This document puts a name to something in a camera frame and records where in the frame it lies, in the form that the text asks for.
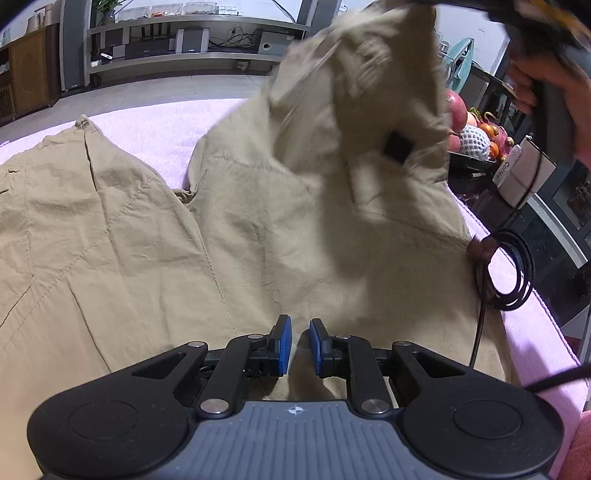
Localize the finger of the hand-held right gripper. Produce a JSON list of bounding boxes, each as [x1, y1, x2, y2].
[[406, 0, 509, 21]]

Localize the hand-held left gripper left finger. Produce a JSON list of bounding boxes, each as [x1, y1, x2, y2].
[[129, 315, 293, 418]]

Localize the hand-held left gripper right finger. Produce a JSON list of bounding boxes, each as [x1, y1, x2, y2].
[[309, 318, 468, 417]]

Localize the khaki pants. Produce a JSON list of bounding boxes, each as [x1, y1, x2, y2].
[[0, 2, 515, 480]]

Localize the person's right hand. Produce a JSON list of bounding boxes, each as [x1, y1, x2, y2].
[[507, 50, 591, 157]]

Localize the dragon fruit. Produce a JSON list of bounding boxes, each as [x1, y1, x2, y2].
[[468, 107, 514, 155]]

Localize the teal office chair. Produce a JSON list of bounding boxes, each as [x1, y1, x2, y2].
[[441, 38, 477, 89]]

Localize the white box with label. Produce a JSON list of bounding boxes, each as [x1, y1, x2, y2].
[[492, 135, 556, 209]]

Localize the white foam-netted fruit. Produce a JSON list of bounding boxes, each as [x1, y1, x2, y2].
[[459, 124, 491, 161]]

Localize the metal fruit tray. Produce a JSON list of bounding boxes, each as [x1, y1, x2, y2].
[[449, 151, 502, 178]]

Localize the tall grey speaker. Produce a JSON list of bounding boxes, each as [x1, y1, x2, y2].
[[297, 0, 343, 29], [59, 0, 92, 92]]

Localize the purple towel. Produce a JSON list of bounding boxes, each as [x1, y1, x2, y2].
[[0, 95, 591, 416]]

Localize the small grey speaker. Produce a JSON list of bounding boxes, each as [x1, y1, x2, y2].
[[174, 28, 209, 54]]

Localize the metal shelf unit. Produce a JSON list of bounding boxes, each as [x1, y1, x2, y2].
[[87, 17, 315, 79]]

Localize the row of clear containers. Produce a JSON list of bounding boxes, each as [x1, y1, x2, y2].
[[115, 1, 232, 23]]

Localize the potted green plant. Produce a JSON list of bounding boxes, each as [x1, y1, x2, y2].
[[92, 0, 122, 25]]

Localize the wooden cabinet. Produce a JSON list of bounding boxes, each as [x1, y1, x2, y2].
[[0, 24, 62, 126]]

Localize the brown cable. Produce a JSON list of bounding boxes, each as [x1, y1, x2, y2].
[[467, 233, 498, 370]]

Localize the black cable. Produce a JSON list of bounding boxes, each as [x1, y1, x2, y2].
[[480, 136, 591, 394]]

